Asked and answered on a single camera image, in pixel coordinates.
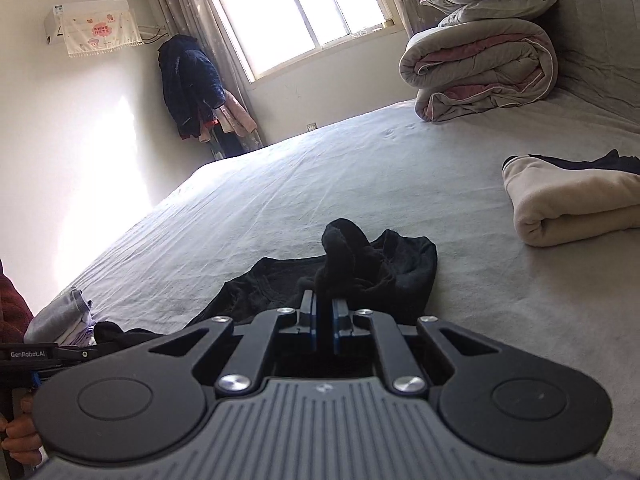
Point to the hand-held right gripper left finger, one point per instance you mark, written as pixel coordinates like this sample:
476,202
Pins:
312,322

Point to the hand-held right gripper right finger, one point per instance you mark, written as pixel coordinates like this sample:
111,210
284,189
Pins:
337,329

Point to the black t-shirt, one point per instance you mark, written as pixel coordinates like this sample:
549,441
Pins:
380,270

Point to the person's left forearm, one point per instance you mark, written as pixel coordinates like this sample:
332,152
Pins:
12,305

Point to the stack of folded clothes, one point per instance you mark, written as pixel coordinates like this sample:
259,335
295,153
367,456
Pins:
55,315

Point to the person's left hand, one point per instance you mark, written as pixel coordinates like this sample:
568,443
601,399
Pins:
20,435

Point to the grey bed sheet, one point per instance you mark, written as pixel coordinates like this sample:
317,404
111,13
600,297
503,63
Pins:
350,170

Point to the hanging pink garment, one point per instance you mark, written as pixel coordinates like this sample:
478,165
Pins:
235,115

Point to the folded cream garment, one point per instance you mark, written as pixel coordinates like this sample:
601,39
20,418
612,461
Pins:
575,210

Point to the hanging dark blue coat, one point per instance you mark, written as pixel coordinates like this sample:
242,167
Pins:
187,80

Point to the folded grey pink quilt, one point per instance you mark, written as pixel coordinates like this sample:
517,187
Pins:
480,60

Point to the dark folded cloth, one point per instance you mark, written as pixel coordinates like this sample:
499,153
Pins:
600,162

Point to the window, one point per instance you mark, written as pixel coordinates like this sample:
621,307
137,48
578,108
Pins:
300,10

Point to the air conditioner with printed cover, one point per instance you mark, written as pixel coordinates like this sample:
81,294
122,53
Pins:
90,25

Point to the grey quilted headboard cover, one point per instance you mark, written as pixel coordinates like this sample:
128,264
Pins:
600,35

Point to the wall socket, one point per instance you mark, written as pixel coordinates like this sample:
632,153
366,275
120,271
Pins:
312,126

